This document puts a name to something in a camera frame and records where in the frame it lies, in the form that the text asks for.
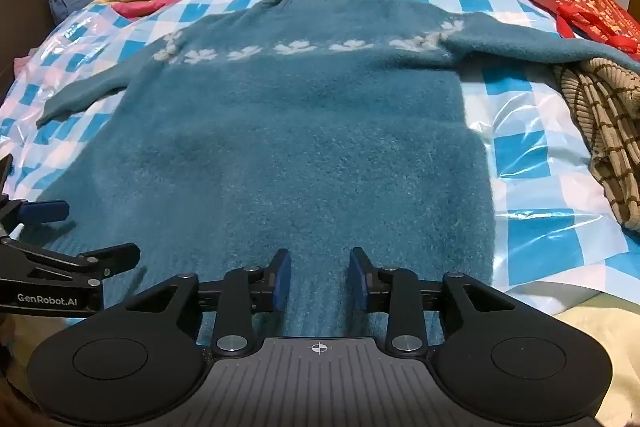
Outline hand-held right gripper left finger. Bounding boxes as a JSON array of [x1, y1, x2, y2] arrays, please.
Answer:
[[125, 249, 292, 356]]

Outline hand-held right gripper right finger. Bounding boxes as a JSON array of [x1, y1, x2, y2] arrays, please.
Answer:
[[348, 247, 516, 356]]

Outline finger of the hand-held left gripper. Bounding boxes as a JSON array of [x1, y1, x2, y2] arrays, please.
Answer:
[[0, 155, 70, 238], [0, 242, 141, 288]]

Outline teal knitted sweater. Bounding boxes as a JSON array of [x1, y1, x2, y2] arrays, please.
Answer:
[[36, 0, 640, 343]]

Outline blue white checkered plastic sheet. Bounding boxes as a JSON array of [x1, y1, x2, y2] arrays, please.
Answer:
[[0, 0, 640, 348]]

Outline pale yellow blanket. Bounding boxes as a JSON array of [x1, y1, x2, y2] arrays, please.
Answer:
[[552, 292, 640, 423]]

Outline beige brown striped sweater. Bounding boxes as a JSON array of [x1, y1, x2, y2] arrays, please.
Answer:
[[552, 56, 640, 233]]

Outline red plastic bag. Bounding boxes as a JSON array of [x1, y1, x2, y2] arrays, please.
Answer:
[[502, 0, 640, 62]]

